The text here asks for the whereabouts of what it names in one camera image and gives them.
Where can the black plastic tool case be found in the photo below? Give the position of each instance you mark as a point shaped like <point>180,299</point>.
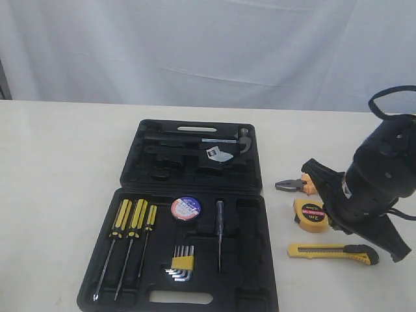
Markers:
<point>247,280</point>

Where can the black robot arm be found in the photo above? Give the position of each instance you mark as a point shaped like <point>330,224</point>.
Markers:
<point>394,138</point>

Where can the small yellow black screwdriver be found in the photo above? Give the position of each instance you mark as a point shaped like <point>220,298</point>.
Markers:
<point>147,230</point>

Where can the voltage tester screwdriver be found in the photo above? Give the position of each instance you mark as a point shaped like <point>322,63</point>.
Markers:
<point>220,230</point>

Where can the hex key set yellow holder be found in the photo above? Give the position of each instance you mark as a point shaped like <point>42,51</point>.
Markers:
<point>182,265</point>

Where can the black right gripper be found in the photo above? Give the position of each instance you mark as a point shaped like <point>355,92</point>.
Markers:
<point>358,199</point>

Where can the white backdrop curtain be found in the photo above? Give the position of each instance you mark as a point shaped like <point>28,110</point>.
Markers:
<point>305,55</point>

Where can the orange black combination pliers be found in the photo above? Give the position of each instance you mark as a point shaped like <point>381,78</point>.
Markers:
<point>304,184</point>

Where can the large yellow black screwdriver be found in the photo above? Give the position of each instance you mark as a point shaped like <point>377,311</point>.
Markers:
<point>116,232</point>

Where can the yellow tape measure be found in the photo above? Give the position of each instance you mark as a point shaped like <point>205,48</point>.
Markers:
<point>310,215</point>

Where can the black electrical tape roll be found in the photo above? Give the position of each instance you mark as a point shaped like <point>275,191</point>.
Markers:
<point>186,208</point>

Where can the yellow black utility knife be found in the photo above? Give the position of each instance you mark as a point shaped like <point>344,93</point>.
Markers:
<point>357,252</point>

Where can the middle yellow black screwdriver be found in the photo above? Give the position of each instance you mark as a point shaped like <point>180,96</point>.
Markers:
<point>133,232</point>

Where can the adjustable wrench silver head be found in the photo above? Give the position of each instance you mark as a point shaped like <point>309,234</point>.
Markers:
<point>180,156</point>

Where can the claw hammer black handle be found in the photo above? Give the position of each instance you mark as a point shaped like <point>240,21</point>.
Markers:
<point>243,140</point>

